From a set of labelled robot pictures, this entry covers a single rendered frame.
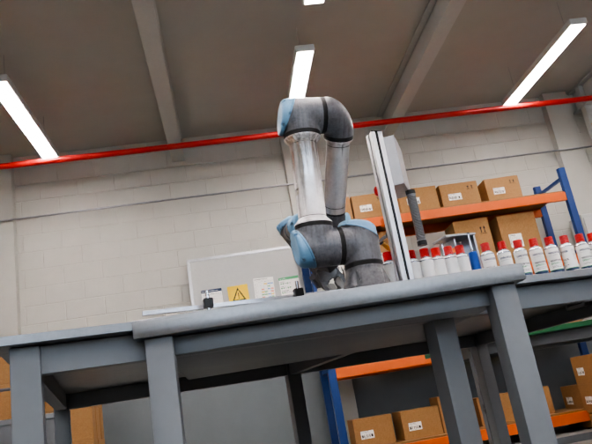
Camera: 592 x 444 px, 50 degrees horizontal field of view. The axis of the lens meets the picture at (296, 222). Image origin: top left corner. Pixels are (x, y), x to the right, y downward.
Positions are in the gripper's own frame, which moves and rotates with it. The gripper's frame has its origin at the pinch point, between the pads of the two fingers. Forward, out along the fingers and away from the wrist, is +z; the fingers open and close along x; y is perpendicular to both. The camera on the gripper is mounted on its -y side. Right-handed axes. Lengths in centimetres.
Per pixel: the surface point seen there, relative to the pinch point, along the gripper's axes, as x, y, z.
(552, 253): -82, -2, 38
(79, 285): 20, 474, -153
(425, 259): -33.8, -2.2, 7.1
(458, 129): -417, 387, -45
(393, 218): -25.3, -16.3, -11.8
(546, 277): -22, -65, 26
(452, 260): -42.8, -2.4, 13.9
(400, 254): -18.8, -16.4, -1.0
